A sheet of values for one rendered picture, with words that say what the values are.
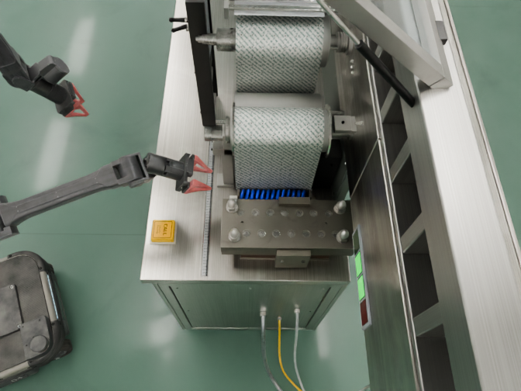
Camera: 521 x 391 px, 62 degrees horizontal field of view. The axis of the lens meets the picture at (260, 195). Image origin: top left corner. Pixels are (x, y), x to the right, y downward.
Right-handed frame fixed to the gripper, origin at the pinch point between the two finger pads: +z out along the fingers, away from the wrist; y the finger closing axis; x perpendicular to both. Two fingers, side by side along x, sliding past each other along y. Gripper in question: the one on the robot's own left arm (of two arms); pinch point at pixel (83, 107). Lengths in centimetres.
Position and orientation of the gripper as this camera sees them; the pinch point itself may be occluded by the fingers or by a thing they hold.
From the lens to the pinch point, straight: 161.5
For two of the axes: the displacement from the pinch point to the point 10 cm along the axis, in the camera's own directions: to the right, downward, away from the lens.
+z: 4.2, 2.3, 8.8
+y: -4.1, -8.1, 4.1
